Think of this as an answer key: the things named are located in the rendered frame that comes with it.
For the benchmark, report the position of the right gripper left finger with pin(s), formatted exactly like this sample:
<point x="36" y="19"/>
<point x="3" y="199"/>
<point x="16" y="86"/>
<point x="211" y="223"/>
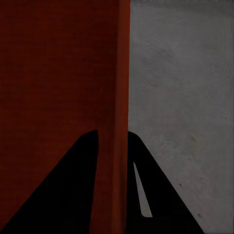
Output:
<point x="62" y="203"/>

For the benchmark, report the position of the storage box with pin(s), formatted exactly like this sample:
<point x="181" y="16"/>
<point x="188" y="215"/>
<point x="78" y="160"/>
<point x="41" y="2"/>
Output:
<point x="64" y="72"/>

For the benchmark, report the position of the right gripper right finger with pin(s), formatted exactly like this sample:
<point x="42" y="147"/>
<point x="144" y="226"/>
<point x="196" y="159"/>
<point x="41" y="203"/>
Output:
<point x="170" y="214"/>

